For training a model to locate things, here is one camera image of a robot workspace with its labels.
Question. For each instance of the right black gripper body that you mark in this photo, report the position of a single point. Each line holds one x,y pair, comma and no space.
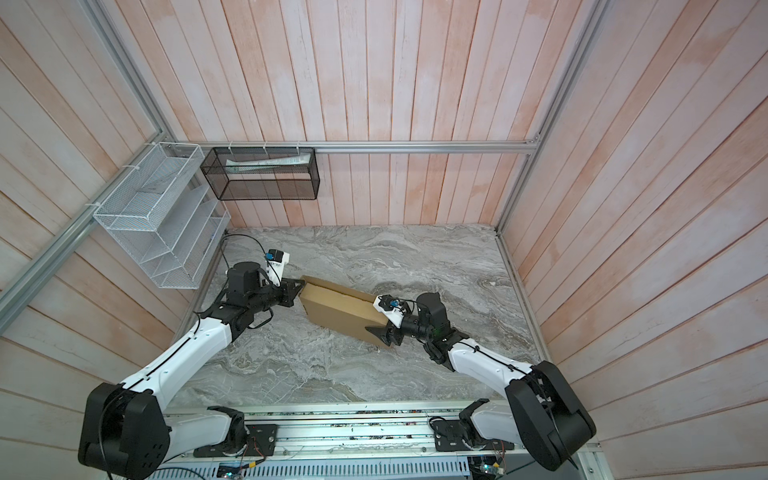
412,326

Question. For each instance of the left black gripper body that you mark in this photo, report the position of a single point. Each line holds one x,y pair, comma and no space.
268,296

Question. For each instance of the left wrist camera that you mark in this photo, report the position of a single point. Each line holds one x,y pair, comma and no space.
276,263

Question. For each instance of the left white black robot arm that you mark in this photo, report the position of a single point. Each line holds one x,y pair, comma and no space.
125,430

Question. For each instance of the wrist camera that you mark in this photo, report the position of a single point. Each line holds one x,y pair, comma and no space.
394,309
276,263

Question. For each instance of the black wire mesh basket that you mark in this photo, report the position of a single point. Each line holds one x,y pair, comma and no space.
237,187

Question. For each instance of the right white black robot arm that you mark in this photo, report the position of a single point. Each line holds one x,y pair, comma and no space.
542,412

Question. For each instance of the white paper in basket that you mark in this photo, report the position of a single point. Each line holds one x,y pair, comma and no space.
280,165

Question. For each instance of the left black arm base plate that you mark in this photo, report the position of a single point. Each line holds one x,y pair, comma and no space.
259,441

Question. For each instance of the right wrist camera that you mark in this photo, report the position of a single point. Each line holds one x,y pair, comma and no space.
394,309

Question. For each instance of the white wire mesh shelf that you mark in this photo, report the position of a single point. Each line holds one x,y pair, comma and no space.
166,222

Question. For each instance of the brown cardboard box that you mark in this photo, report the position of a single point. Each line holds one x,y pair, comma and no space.
341,309

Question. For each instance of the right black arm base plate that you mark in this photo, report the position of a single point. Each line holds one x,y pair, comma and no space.
459,435

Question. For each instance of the aluminium frame rail front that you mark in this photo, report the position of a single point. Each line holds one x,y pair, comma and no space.
353,430

